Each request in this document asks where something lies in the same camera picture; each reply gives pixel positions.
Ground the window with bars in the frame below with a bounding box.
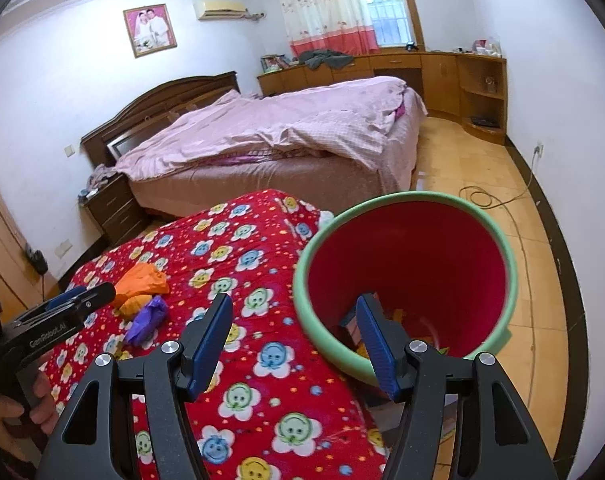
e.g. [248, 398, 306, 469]
[363, 0, 425, 51]

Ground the long wooden cabinet desk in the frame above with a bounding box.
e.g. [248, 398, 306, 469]
[258, 48, 507, 145]

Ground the brown bed with headboard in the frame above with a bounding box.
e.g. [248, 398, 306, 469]
[81, 72, 427, 217]

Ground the red flower pattern blanket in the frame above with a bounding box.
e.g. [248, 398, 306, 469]
[45, 190, 386, 479]

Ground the orange plastic bag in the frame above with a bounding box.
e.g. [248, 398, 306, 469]
[112, 262, 170, 308]

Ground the red bin green rim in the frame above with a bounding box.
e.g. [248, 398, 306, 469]
[293, 191, 518, 385]

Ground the pink duvet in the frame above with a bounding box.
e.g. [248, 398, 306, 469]
[115, 76, 427, 182]

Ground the person's left hand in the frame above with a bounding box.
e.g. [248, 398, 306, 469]
[0, 372, 58, 462]

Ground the grey clothes pile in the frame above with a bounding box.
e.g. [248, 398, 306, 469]
[298, 49, 353, 70]

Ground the orange foam net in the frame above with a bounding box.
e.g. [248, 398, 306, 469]
[118, 294, 153, 320]

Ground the white air conditioner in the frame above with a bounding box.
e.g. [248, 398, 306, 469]
[194, 0, 266, 21]

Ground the purple plastic wrapper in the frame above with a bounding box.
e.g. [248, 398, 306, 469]
[124, 296, 169, 346]

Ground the dark wooden nightstand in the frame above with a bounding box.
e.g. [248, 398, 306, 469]
[79, 174, 150, 246]

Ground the wooden wardrobe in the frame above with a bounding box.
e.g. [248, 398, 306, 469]
[0, 194, 60, 323]

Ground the black charger plug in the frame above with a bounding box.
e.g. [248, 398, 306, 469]
[25, 244, 48, 276]

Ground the floral curtain red hem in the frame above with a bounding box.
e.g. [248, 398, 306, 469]
[278, 0, 379, 55]

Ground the framed wedding photo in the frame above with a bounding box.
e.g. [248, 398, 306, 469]
[122, 3, 176, 58]

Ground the white floor cable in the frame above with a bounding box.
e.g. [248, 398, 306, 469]
[457, 144, 544, 401]

